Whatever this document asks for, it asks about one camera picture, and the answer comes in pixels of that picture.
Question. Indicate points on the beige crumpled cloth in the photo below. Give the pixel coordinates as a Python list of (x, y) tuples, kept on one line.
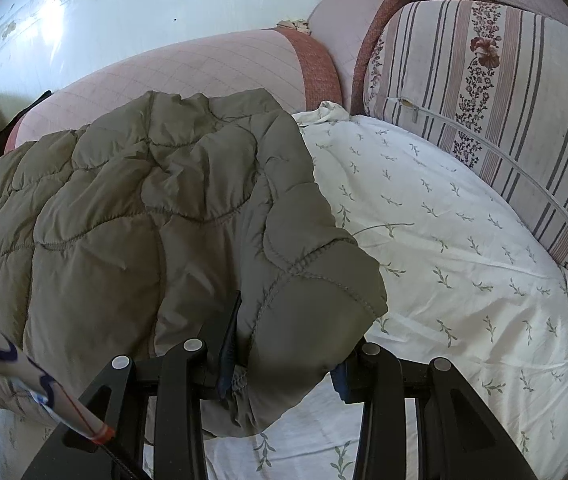
[(294, 26)]

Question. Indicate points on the long pink sofa cushion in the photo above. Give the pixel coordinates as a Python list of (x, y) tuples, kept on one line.
[(189, 70)]

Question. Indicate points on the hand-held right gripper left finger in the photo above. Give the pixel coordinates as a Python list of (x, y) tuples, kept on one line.
[(227, 347)]

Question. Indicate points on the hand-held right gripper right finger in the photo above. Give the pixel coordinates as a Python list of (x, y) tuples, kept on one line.
[(341, 382)]

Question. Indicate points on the olive quilted jacket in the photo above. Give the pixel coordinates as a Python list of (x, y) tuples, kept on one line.
[(139, 235)]

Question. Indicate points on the striped floral pillow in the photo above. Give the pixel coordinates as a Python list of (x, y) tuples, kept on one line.
[(489, 85)]

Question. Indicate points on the white leaf print bed sheet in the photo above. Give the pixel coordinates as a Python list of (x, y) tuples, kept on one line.
[(464, 285)]

